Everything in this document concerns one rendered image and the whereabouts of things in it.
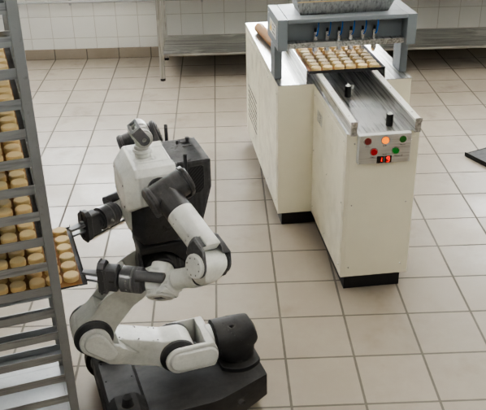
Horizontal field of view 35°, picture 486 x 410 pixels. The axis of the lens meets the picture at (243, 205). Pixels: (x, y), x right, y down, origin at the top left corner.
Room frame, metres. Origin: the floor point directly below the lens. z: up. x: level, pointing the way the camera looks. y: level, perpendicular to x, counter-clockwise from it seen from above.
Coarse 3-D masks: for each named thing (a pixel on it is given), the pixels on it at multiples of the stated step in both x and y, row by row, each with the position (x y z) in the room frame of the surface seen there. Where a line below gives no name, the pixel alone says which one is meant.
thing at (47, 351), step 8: (56, 344) 2.47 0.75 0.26; (24, 352) 2.43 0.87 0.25; (32, 352) 2.44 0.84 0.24; (40, 352) 2.45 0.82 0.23; (48, 352) 2.46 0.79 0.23; (56, 352) 2.45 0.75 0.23; (0, 360) 2.40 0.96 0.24; (8, 360) 2.41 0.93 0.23; (16, 360) 2.41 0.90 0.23; (24, 360) 2.41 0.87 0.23
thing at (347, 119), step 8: (320, 80) 3.75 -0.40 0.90; (320, 88) 3.75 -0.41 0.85; (328, 88) 3.61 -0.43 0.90; (328, 96) 3.57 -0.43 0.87; (336, 96) 3.49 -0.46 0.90; (336, 104) 3.40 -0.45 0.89; (344, 104) 3.38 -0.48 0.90; (336, 112) 3.40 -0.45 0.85; (344, 112) 3.28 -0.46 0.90; (344, 120) 3.26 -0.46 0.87; (352, 120) 3.18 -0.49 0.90; (352, 128) 3.14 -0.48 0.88; (352, 136) 3.14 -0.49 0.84
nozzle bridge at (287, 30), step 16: (400, 0) 4.21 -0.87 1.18; (272, 16) 3.99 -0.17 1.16; (288, 16) 3.90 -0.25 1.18; (304, 16) 3.90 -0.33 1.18; (320, 16) 3.89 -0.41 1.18; (336, 16) 3.88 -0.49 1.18; (352, 16) 3.88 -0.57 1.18; (368, 16) 3.89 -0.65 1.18; (384, 16) 3.90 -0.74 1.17; (400, 16) 3.91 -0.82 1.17; (416, 16) 3.92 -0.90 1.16; (272, 32) 3.99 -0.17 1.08; (288, 32) 3.92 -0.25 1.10; (304, 32) 3.94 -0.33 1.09; (320, 32) 3.95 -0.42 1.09; (336, 32) 3.96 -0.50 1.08; (368, 32) 3.98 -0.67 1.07; (384, 32) 3.99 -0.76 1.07; (400, 32) 4.00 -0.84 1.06; (272, 48) 3.99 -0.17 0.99; (288, 48) 3.87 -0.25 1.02; (400, 48) 4.03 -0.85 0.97; (272, 64) 3.99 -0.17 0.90; (400, 64) 4.02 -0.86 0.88
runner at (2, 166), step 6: (0, 162) 2.05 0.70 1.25; (6, 162) 2.05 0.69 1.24; (12, 162) 2.06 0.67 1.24; (18, 162) 2.06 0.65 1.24; (24, 162) 2.07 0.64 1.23; (30, 162) 2.07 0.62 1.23; (0, 168) 2.05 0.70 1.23; (6, 168) 2.05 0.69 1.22; (12, 168) 2.06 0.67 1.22; (18, 168) 2.06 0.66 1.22
